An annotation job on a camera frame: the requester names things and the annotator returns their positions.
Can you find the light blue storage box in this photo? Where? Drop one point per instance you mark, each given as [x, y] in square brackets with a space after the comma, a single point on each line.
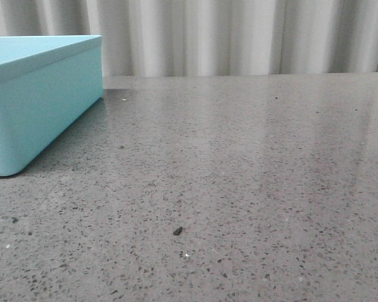
[46, 83]

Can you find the grey pleated curtain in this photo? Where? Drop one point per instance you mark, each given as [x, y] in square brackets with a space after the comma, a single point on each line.
[216, 38]

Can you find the small black debris piece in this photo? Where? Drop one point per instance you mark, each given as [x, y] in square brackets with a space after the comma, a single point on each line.
[178, 231]

